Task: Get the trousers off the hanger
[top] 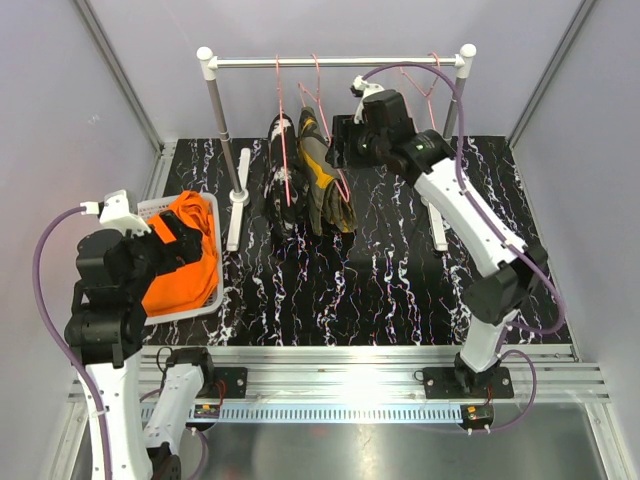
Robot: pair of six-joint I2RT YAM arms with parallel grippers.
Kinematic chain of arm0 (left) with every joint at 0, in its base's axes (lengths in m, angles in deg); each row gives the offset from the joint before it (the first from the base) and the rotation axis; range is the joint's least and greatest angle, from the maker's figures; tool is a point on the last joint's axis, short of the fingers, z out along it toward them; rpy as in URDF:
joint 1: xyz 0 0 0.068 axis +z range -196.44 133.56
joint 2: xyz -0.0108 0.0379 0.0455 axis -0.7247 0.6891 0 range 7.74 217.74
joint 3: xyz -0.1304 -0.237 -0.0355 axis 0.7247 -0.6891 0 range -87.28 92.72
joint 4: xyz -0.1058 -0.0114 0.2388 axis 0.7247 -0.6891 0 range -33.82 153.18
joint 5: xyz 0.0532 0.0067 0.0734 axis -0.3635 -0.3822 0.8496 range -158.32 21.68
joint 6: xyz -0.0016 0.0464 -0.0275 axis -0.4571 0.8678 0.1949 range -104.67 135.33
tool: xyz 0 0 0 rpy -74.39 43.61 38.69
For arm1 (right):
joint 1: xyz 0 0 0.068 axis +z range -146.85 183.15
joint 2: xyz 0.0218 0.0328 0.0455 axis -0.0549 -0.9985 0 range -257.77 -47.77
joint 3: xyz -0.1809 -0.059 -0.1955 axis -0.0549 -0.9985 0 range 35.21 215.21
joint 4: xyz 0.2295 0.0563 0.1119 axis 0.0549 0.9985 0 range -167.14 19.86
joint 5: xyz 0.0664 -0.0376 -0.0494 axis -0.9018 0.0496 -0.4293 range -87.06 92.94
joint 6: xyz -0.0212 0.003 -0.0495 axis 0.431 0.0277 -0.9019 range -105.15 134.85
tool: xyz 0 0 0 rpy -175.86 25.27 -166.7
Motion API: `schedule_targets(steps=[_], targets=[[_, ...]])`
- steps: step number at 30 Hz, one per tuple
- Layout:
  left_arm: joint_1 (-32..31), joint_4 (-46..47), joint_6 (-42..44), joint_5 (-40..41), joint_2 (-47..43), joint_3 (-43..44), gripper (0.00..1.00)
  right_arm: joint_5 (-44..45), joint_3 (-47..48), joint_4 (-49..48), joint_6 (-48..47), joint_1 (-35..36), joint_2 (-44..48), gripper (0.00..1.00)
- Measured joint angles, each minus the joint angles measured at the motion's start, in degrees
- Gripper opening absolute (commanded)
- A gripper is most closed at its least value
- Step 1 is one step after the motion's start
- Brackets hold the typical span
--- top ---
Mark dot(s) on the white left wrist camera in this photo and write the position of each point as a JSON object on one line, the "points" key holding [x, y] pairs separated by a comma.
{"points": [[118, 212]]}

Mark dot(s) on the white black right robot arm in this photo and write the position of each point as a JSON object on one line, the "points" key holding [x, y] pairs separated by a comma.
{"points": [[505, 262]]}

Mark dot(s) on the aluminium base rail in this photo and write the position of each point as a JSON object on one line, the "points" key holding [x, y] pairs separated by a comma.
{"points": [[296, 385]]}

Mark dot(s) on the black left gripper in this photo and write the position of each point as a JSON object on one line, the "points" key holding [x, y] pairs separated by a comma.
{"points": [[186, 248]]}

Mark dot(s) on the black white splatter trousers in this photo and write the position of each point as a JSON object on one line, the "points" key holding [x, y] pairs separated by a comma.
{"points": [[283, 219]]}

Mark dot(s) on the white plastic laundry basket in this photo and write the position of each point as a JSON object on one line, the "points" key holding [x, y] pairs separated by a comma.
{"points": [[215, 300]]}

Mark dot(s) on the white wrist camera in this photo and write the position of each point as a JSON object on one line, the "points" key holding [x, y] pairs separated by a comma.
{"points": [[118, 212], [362, 89]]}

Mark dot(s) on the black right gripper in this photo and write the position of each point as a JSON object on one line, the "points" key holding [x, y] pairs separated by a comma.
{"points": [[345, 130]]}

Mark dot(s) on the orange trousers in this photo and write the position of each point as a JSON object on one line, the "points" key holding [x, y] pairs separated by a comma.
{"points": [[190, 286]]}

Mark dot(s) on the white metal clothes rack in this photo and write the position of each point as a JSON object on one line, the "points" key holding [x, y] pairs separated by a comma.
{"points": [[238, 166]]}

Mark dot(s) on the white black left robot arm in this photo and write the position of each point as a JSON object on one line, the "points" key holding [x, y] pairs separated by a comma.
{"points": [[105, 333]]}

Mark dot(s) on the pink wire hanger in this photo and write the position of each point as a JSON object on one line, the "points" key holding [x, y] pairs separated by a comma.
{"points": [[282, 132], [427, 93], [325, 135]]}

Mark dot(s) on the camouflage yellow olive trousers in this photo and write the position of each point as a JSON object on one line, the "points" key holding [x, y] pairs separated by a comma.
{"points": [[330, 199]]}

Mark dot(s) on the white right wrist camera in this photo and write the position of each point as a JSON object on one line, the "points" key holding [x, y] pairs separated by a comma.
{"points": [[362, 89]]}

